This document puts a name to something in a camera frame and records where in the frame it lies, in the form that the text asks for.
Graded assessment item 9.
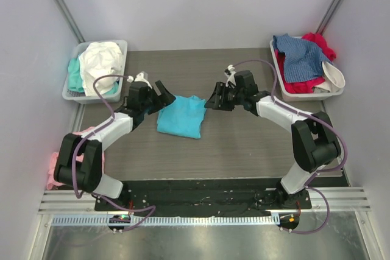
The red t shirt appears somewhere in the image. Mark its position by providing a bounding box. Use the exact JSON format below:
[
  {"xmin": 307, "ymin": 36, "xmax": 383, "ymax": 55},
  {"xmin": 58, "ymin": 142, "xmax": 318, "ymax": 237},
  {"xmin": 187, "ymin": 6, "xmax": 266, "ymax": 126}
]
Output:
[{"xmin": 274, "ymin": 33, "xmax": 336, "ymax": 94}]

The cream white t shirt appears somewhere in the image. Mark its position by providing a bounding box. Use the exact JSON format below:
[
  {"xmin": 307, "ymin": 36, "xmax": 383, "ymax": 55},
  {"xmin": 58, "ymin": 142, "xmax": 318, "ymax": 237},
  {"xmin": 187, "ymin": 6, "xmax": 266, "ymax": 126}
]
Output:
[{"xmin": 313, "ymin": 61, "xmax": 346, "ymax": 93}]

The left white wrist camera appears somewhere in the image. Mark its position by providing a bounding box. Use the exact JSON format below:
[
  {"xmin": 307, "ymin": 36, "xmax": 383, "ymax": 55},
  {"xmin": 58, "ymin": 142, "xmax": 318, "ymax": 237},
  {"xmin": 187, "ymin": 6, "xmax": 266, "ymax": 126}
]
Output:
[{"xmin": 127, "ymin": 71, "xmax": 152, "ymax": 88}]

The slotted cable duct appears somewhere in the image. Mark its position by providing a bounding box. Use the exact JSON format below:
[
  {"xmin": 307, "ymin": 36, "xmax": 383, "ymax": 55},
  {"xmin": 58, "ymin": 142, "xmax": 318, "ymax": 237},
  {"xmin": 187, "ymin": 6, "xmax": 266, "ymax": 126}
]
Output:
[{"xmin": 52, "ymin": 214, "xmax": 280, "ymax": 227}]

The teal green t shirt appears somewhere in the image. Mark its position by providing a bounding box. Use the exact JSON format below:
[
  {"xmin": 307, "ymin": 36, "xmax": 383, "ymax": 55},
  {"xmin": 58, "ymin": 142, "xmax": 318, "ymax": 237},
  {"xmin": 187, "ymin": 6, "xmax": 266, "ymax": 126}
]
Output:
[{"xmin": 68, "ymin": 58, "xmax": 119, "ymax": 96}]

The right grey plastic basket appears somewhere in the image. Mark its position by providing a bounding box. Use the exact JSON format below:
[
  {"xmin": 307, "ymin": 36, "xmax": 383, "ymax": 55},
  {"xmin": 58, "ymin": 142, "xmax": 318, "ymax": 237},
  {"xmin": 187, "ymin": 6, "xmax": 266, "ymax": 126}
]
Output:
[{"xmin": 269, "ymin": 39, "xmax": 344, "ymax": 102}]

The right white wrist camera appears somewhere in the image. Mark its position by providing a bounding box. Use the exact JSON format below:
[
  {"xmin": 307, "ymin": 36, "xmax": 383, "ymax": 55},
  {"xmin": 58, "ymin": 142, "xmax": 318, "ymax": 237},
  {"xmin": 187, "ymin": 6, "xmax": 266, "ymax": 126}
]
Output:
[{"xmin": 224, "ymin": 65, "xmax": 236, "ymax": 86}]

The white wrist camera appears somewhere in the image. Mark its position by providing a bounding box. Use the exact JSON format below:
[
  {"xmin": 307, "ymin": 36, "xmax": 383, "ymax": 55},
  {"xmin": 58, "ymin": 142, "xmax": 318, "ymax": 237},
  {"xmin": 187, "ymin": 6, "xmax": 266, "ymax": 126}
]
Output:
[
  {"xmin": 127, "ymin": 71, "xmax": 152, "ymax": 88},
  {"xmin": 224, "ymin": 65, "xmax": 236, "ymax": 86}
]

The cyan t shirt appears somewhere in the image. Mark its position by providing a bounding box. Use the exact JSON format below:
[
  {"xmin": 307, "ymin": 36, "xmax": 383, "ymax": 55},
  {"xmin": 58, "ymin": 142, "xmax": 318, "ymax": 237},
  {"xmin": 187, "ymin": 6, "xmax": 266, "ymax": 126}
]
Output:
[{"xmin": 157, "ymin": 96, "xmax": 207, "ymax": 139}]

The blue patterned t shirt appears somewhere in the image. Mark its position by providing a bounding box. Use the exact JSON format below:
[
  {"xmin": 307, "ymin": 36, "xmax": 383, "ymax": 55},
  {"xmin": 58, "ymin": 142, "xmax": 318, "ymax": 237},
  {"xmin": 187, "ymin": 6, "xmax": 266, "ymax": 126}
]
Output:
[{"xmin": 273, "ymin": 34, "xmax": 332, "ymax": 83}]

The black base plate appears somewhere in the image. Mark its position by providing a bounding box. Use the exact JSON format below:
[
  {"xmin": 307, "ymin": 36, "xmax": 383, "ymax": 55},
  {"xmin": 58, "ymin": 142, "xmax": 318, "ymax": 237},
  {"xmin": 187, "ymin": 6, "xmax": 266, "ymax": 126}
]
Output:
[{"xmin": 114, "ymin": 178, "xmax": 312, "ymax": 217}]

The left aluminium frame post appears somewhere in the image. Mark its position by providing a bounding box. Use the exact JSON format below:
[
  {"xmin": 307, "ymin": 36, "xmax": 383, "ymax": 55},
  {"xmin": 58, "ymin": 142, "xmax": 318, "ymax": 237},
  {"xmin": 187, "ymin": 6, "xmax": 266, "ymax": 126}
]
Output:
[{"xmin": 54, "ymin": 0, "xmax": 85, "ymax": 43}]

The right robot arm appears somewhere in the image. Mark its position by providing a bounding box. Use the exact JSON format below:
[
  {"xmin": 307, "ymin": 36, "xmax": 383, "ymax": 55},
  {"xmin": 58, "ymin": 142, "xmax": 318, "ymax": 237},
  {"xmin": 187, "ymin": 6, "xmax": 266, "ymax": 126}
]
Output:
[{"xmin": 205, "ymin": 66, "xmax": 341, "ymax": 206}]

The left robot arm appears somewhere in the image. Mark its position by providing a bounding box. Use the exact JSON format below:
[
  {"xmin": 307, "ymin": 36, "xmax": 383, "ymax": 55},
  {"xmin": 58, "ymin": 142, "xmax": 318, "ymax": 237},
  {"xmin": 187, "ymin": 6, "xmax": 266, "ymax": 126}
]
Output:
[{"xmin": 53, "ymin": 81, "xmax": 176, "ymax": 199}]

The pink t shirt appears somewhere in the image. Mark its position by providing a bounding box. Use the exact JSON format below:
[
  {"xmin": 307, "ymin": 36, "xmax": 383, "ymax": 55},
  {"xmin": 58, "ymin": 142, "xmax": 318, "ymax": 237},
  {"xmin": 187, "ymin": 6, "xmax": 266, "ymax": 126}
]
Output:
[{"xmin": 46, "ymin": 127, "xmax": 105, "ymax": 190}]

